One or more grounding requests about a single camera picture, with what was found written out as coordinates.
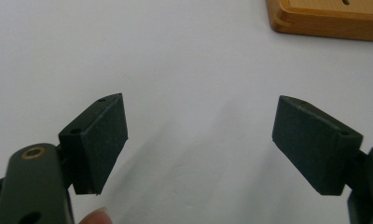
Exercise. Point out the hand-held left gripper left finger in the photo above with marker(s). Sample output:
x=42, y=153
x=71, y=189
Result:
x=97, y=146

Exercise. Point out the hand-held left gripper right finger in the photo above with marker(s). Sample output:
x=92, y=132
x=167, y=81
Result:
x=312, y=146

